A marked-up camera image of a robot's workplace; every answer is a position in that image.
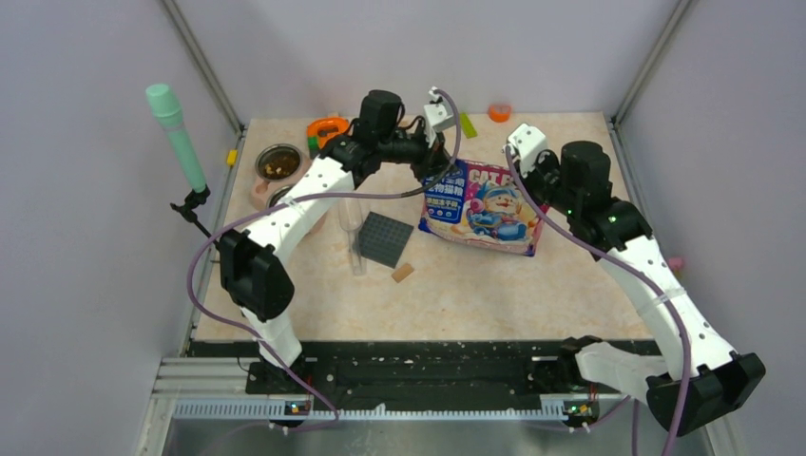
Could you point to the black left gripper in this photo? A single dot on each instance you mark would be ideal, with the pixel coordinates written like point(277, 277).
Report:
point(431, 160)

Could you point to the pink and yellow toy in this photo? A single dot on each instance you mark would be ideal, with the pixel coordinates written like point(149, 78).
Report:
point(675, 264)

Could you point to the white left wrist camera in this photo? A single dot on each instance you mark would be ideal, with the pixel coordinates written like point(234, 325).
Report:
point(438, 112)

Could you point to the lime green block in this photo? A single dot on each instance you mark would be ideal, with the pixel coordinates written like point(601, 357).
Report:
point(467, 126)

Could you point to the pink double bowl stand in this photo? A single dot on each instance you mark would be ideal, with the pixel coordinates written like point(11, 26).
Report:
point(261, 189)

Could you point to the small brown wooden block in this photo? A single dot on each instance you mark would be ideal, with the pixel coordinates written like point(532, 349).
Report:
point(402, 272)

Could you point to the dark grey studded baseplate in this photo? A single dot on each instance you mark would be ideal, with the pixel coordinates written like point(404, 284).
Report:
point(382, 239)

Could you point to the orange tape roll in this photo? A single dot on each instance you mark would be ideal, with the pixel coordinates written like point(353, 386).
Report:
point(499, 113)

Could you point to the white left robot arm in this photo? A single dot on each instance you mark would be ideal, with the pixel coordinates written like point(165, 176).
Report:
point(253, 252)

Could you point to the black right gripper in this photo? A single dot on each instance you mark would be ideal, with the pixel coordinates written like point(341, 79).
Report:
point(545, 160)

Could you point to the pet food bag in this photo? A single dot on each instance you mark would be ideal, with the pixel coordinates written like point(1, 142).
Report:
point(478, 204)

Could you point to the brown pet food kibble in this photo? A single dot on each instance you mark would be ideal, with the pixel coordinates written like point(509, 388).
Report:
point(281, 167)

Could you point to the mint green microphone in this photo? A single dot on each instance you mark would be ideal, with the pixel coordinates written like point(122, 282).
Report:
point(167, 111)

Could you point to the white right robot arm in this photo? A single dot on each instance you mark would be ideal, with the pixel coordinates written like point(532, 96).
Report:
point(698, 377)

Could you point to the clear plastic scoop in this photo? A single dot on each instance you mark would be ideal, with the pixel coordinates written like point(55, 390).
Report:
point(351, 218)

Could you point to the orange ring toy on plate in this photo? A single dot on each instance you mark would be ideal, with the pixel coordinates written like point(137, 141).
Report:
point(322, 130)

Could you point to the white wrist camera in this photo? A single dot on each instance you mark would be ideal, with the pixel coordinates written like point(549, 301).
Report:
point(438, 112)
point(526, 145)

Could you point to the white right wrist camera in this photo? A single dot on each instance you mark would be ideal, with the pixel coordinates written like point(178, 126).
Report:
point(526, 145)

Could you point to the steel pet bowl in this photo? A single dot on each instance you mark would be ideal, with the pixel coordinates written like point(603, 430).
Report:
point(278, 149)
point(278, 195)

